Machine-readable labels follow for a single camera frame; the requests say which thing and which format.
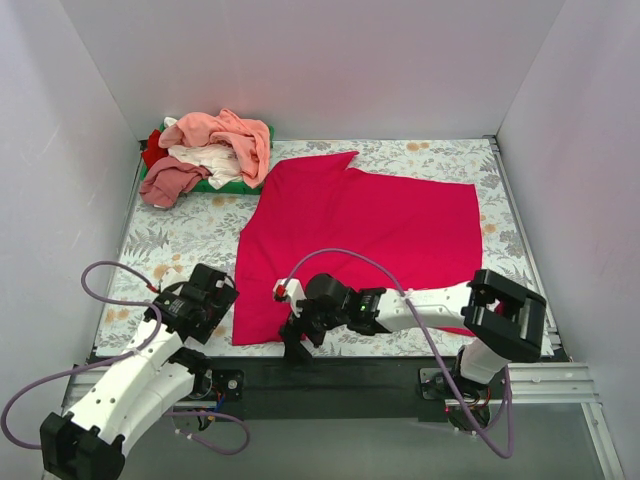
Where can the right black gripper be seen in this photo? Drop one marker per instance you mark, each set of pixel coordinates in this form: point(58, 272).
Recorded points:
point(310, 320)

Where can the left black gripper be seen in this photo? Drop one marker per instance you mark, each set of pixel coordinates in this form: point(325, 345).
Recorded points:
point(211, 310)

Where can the magenta t shirt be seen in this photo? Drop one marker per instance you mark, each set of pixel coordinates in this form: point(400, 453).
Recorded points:
point(320, 215)

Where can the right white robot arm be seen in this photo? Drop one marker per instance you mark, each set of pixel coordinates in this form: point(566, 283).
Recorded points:
point(505, 318)

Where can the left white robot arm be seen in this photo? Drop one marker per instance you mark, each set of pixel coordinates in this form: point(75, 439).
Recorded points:
point(93, 438)

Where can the green plastic basket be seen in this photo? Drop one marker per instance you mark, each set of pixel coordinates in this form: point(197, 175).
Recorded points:
point(233, 187)

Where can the white t shirt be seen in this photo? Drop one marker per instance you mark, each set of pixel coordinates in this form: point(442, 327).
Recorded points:
point(220, 160)

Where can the red t shirt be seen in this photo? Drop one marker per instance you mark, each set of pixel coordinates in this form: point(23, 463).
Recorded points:
point(152, 152)

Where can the salmon pink t shirt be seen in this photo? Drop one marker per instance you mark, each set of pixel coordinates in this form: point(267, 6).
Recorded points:
point(250, 140)

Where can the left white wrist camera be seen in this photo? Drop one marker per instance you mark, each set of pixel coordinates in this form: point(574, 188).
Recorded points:
point(171, 281)

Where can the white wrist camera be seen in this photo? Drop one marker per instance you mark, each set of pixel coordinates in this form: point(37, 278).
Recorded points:
point(171, 281)
point(290, 292)

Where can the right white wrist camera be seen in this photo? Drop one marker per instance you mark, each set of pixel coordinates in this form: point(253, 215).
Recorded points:
point(290, 292)

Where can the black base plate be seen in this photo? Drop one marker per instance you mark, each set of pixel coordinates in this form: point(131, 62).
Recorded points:
point(268, 388)

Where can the aluminium frame rail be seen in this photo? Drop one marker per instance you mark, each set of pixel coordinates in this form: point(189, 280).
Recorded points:
point(558, 427)

